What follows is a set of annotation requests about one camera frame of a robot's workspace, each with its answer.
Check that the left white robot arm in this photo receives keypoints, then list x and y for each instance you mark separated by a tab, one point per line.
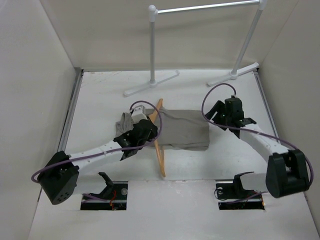
59	177

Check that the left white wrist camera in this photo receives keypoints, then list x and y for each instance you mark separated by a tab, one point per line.
138	114

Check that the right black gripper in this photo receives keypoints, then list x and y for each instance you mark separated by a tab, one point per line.
219	107

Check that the metal table rail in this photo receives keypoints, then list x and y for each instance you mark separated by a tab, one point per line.
79	72
265	102

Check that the white clothes rack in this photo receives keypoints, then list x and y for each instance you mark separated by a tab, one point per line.
236	71

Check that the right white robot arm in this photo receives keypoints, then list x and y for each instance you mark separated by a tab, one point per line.
286	172

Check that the grey trousers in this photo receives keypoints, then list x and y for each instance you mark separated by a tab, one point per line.
184	130

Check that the right metal table rail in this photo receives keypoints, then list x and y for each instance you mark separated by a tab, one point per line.
265	102

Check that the left metal table rail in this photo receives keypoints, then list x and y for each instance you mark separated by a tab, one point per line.
79	72

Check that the wooden clothes hanger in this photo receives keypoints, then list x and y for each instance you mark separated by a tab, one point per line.
160	151

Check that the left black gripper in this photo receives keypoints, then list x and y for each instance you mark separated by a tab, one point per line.
153	133

